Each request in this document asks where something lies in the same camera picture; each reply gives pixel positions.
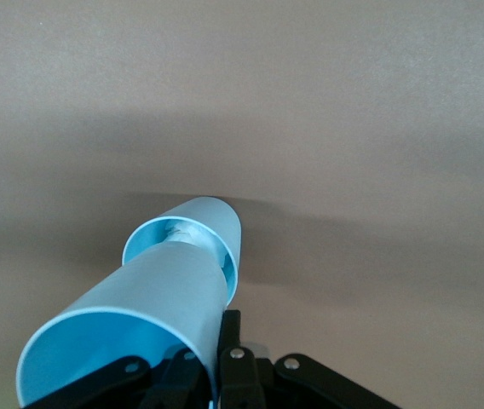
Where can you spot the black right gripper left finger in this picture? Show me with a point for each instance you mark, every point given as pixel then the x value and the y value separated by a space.
pixel 178 383

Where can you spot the blue cup holding tissue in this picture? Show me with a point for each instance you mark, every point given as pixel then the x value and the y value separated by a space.
pixel 220 217

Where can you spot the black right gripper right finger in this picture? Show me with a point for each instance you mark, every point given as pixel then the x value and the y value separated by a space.
pixel 237 379

